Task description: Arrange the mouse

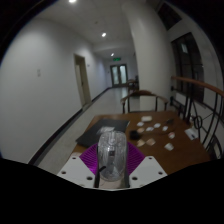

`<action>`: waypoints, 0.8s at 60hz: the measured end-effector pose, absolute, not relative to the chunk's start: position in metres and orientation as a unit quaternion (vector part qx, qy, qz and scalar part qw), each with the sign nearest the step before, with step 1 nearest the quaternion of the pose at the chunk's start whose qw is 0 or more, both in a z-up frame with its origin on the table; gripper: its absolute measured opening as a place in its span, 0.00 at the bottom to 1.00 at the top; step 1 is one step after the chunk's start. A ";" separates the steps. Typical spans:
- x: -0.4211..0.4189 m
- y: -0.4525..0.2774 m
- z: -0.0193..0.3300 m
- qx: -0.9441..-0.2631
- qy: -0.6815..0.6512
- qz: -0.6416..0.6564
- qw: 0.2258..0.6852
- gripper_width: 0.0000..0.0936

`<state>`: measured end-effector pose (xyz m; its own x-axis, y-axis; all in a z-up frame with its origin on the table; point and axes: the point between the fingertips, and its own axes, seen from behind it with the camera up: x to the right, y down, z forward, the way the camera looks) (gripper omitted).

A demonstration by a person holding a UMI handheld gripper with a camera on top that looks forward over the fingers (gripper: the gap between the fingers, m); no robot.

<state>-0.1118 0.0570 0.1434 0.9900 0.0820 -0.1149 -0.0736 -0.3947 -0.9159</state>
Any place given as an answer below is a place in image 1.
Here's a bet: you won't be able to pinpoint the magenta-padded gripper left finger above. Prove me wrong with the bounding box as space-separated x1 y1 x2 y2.
57 143 107 189

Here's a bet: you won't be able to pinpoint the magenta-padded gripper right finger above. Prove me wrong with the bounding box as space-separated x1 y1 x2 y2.
123 141 168 190

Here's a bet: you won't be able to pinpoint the small orange-tinted card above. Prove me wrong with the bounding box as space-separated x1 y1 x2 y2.
145 138 157 147

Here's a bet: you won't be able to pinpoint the small black box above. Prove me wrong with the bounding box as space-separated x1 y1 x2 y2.
129 130 141 141

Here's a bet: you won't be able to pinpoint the small white box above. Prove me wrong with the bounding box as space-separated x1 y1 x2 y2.
140 115 153 123

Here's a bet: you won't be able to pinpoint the white paper slip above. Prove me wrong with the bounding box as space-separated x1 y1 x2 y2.
184 128 199 141

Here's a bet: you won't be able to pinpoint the wooden armchair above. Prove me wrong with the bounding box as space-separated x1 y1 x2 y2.
119 89 170 114

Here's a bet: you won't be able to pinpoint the distant wooden chair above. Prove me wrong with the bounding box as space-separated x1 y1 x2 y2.
125 75 140 95

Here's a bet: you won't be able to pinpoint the beige side door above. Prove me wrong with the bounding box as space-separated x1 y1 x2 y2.
73 53 92 108

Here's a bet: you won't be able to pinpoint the wooden-topped iron railing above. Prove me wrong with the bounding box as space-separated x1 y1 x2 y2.
169 75 224 161

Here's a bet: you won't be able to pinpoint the glazed double door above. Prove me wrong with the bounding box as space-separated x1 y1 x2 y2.
110 63 129 88

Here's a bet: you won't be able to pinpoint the dark-framed window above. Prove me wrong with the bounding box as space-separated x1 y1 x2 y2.
170 32 205 104

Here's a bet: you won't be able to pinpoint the recessed ceiling lights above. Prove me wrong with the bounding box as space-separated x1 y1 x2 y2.
68 0 116 58

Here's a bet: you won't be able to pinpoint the black cable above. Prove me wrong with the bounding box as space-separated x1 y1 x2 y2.
139 118 175 136

